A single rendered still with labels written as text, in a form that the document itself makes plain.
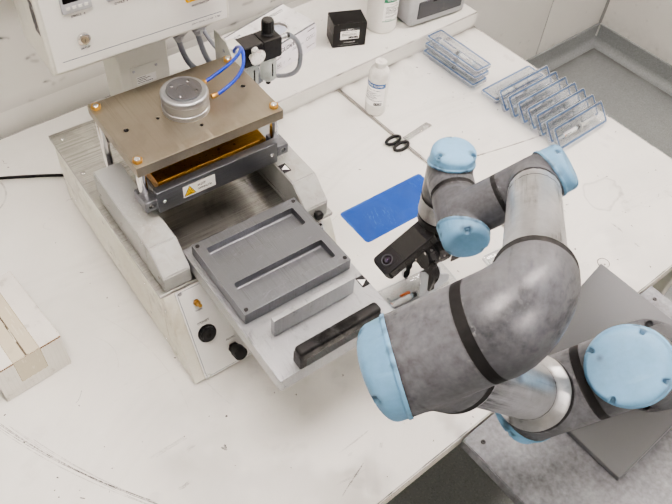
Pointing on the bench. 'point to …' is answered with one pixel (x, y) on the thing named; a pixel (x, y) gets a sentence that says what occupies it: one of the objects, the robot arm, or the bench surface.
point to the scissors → (405, 138)
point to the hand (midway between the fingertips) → (412, 286)
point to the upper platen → (204, 158)
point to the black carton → (346, 28)
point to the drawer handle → (334, 334)
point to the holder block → (270, 259)
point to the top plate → (184, 114)
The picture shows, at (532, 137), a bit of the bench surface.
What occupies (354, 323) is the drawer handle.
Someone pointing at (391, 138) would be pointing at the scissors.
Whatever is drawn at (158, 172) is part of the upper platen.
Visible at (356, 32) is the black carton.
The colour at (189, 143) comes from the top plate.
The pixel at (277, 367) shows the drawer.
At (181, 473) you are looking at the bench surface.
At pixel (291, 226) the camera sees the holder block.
